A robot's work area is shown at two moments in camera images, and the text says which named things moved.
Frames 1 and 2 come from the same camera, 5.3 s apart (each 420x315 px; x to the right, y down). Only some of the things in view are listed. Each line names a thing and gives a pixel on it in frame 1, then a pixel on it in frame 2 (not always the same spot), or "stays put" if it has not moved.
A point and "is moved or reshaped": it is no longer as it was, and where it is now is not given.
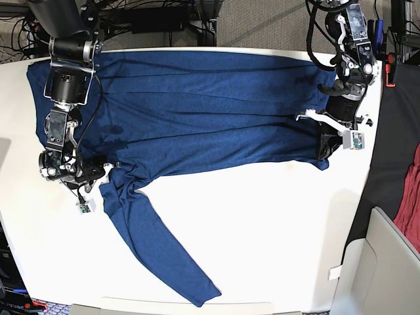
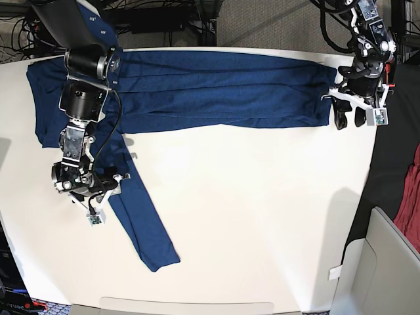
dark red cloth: x=408 y=217 stays put
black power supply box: x=142 y=20 stays put
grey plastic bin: x=379 y=274 stays put
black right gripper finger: x=324 y=148 to x=339 y=108
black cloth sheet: x=398 y=139 stays put
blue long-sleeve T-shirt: x=160 y=111 is moved or reshaped
